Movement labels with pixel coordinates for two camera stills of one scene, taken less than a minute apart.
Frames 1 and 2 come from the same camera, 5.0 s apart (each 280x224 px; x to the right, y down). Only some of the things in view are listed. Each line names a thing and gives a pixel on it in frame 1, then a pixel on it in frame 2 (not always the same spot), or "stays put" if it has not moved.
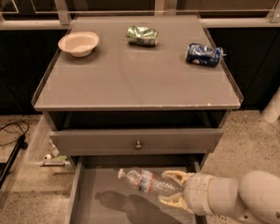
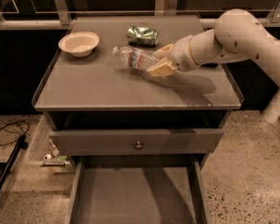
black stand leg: (21, 145) stays put
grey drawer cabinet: (137, 86) stays put
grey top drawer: (136, 141) stays put
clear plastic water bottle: (147, 181) -> (135, 58)
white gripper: (196, 192) -> (183, 54)
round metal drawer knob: (138, 146) stays put
